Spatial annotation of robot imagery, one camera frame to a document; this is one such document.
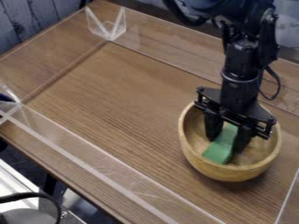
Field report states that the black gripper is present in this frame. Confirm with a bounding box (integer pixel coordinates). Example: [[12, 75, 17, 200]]
[[193, 69, 276, 153]]

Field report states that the green rectangular block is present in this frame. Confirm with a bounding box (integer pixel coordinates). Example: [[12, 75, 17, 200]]
[[201, 124, 237, 165]]

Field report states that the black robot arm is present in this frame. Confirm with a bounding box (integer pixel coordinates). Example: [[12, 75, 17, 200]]
[[163, 0, 279, 152]]

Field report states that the brown wooden bowl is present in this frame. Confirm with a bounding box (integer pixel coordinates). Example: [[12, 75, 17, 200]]
[[177, 103, 281, 183]]

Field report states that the clear acrylic front barrier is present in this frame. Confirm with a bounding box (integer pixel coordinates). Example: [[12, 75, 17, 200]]
[[0, 83, 225, 224]]

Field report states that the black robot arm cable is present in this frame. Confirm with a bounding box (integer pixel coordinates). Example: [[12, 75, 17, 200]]
[[257, 66, 283, 102]]

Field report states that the grey metal base plate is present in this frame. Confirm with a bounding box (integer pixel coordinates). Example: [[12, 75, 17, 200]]
[[37, 198, 86, 224]]

